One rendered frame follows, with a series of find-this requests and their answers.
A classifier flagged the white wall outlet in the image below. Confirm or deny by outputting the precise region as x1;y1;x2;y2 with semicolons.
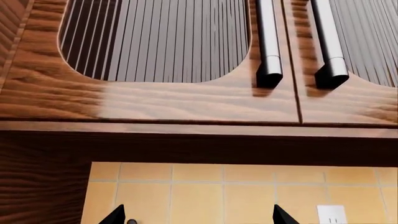
316;204;347;224

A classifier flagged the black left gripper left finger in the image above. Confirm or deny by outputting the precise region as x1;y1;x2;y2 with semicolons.
98;203;126;224

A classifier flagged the wooden cabinet door ribbed glass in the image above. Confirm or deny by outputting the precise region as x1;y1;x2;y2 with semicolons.
0;0;303;125
281;0;398;128

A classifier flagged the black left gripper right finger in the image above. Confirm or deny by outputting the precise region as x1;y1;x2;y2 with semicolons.
272;203;300;224

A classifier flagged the silver bar door handle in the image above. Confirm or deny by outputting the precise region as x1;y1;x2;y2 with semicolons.
254;0;284;88
310;0;349;90

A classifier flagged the wooden cabinet frame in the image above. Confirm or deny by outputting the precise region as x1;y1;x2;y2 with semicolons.
0;0;398;224

